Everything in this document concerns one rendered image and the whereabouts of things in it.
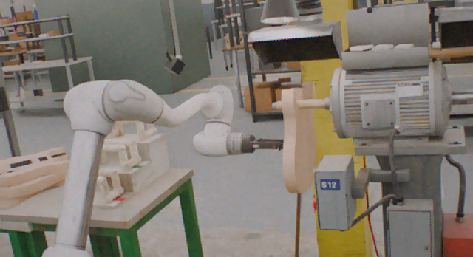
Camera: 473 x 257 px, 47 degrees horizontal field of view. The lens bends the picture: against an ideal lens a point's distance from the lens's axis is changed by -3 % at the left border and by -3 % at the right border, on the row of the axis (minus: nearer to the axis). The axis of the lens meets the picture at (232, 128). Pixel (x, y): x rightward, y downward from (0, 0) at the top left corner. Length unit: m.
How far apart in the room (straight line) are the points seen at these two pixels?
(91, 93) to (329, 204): 0.83
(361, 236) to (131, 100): 1.80
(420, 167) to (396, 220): 0.20
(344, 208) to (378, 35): 0.64
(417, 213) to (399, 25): 0.64
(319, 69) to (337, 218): 1.29
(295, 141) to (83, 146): 0.73
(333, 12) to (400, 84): 1.07
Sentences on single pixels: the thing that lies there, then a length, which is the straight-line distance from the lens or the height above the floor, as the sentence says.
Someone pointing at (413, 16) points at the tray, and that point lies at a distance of 1.99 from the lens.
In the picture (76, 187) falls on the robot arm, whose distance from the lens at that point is 1.78.
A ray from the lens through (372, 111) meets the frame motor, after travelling 1.84.
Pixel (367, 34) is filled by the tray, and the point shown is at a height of 1.48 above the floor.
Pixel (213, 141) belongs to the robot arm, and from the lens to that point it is 2.18.
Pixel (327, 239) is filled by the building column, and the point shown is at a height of 0.27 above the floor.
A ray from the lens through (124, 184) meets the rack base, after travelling 2.30.
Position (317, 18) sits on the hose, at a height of 1.55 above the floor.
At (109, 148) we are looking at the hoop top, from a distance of 2.31.
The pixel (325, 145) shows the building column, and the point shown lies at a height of 0.83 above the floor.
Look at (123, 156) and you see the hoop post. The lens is 2.29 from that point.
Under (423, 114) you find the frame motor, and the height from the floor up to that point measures 1.22.
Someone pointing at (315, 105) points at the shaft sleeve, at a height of 1.25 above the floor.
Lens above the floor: 1.68
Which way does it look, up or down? 14 degrees down
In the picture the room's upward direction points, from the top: 7 degrees counter-clockwise
